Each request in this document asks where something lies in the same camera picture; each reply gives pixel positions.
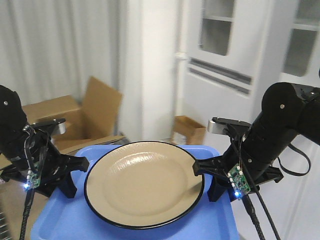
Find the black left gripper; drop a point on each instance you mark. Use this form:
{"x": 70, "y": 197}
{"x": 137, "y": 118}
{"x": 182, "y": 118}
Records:
{"x": 56, "y": 168}

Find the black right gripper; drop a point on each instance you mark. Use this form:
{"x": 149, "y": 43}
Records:
{"x": 256, "y": 173}

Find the beige plate with black rim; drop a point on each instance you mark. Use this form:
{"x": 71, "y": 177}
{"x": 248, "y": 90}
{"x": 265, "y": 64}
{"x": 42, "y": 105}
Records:
{"x": 143, "y": 185}

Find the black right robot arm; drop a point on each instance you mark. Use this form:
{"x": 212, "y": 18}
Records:
{"x": 287, "y": 110}

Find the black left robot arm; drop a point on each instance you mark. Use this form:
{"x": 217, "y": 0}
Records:
{"x": 13, "y": 122}

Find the white glass door cabinet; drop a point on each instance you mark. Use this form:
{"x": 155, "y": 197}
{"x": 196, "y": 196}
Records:
{"x": 235, "y": 49}

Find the green right circuit board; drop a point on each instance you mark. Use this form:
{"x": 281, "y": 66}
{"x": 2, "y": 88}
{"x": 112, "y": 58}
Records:
{"x": 238, "y": 181}

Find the green circuit board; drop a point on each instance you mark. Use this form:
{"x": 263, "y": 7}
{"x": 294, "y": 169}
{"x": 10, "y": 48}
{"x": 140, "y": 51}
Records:
{"x": 33, "y": 178}
{"x": 238, "y": 181}

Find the green left circuit board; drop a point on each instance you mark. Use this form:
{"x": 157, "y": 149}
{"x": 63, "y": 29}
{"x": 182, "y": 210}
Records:
{"x": 33, "y": 178}

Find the small cardboard box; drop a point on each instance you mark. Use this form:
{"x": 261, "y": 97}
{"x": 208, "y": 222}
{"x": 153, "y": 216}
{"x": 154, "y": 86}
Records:
{"x": 187, "y": 131}

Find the large open cardboard box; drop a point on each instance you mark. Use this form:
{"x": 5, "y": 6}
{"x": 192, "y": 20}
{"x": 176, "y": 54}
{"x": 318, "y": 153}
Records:
{"x": 91, "y": 122}

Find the grey curtain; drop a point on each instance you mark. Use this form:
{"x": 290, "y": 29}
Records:
{"x": 50, "y": 48}

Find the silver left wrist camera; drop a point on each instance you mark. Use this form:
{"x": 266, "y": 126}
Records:
{"x": 52, "y": 127}

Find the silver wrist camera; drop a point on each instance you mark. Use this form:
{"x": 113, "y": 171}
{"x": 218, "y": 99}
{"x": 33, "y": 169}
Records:
{"x": 220, "y": 126}
{"x": 52, "y": 127}

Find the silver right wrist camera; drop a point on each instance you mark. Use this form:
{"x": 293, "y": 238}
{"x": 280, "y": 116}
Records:
{"x": 220, "y": 126}

